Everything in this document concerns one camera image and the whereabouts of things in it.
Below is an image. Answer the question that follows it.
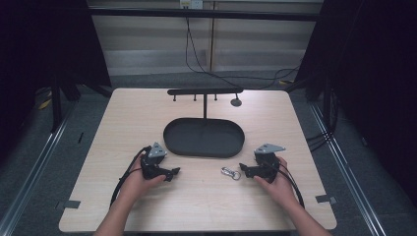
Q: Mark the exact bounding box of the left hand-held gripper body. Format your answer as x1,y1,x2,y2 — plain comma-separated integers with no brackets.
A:
141,142,168,181

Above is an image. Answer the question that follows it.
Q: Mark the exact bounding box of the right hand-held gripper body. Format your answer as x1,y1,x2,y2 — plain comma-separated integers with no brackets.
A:
254,143,286,183

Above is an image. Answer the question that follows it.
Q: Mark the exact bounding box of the silver keychain with ring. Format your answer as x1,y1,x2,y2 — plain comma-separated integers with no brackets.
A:
220,166,242,182

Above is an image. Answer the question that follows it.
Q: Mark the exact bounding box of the person's left hand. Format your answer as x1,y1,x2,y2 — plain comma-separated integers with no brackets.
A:
122,156,167,202

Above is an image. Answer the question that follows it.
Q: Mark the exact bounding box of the person's right hand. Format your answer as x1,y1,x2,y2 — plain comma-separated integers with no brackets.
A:
253,156,298,207

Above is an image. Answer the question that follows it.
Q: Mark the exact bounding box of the black key stand with tray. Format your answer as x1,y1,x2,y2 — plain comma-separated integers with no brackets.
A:
162,87,246,159

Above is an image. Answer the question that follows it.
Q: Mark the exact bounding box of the grey tape strip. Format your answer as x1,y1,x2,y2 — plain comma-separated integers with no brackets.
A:
55,200,82,210
315,194,338,205

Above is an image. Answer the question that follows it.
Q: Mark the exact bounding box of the black metal stand leg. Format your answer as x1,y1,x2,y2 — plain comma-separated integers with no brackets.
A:
49,77,64,134

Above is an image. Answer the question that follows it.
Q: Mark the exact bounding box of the yellow floor tape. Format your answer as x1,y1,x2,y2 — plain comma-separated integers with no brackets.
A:
37,97,53,110

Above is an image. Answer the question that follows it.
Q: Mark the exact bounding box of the thin vertical pole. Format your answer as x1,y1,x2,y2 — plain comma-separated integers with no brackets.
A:
208,1,217,73

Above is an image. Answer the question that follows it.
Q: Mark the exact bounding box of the black curtain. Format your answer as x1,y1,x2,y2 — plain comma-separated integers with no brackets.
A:
294,0,417,207
0,0,112,165

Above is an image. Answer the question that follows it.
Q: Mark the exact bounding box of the black horizontal bar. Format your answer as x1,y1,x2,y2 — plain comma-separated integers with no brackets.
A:
88,8,324,23

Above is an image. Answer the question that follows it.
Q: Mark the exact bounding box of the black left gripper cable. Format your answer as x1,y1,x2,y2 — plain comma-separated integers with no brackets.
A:
109,146,152,208

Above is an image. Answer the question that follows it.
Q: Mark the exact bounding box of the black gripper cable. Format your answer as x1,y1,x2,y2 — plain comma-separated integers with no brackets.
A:
276,160,306,209
109,146,152,208

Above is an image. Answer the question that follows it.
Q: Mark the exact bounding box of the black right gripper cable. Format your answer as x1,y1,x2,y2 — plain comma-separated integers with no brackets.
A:
276,160,306,209

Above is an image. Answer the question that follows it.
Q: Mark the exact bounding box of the bundle of black floor cables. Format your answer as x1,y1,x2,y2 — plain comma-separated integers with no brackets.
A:
305,88,338,153

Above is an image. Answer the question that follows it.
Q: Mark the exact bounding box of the metal floor rail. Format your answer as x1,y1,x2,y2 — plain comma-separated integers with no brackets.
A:
308,101,389,236
0,97,78,236

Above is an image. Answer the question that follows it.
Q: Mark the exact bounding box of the black wall cable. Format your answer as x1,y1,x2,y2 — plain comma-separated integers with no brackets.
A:
184,16,301,90

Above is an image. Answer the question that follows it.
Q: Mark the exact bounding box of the white wall socket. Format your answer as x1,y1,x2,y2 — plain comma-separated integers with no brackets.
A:
179,0,205,10

